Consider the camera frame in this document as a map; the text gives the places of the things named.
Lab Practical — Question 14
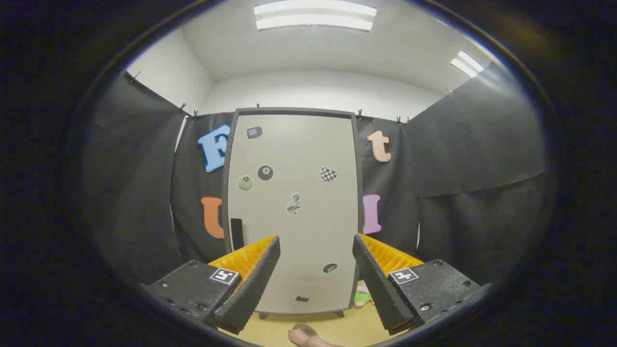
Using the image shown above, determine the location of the large ceiling light panel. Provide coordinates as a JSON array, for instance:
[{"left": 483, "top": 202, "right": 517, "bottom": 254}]
[{"left": 254, "top": 0, "right": 377, "bottom": 32}]

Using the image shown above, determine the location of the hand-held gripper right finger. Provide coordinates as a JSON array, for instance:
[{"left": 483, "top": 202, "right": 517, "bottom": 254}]
[{"left": 352, "top": 233, "right": 493, "bottom": 336}]

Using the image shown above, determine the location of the black backdrop cloth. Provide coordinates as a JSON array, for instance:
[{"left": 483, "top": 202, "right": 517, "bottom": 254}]
[{"left": 84, "top": 63, "right": 550, "bottom": 290}]

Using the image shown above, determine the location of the grey shoe cabinet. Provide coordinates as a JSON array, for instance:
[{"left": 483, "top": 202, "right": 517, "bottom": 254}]
[{"left": 222, "top": 107, "right": 365, "bottom": 320}]

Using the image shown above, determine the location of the light grey shoe cabinet door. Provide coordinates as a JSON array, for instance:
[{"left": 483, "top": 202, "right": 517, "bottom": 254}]
[{"left": 228, "top": 113, "right": 360, "bottom": 314}]

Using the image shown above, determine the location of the small ceiling light panel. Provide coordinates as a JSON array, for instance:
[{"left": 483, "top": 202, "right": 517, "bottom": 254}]
[{"left": 450, "top": 51, "right": 484, "bottom": 78}]

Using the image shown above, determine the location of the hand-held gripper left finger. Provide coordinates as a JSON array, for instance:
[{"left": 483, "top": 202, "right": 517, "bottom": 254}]
[{"left": 140, "top": 235, "right": 281, "bottom": 335}]

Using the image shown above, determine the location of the green and pink plush toy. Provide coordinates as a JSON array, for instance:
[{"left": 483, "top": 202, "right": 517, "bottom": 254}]
[{"left": 354, "top": 282, "right": 374, "bottom": 307}]

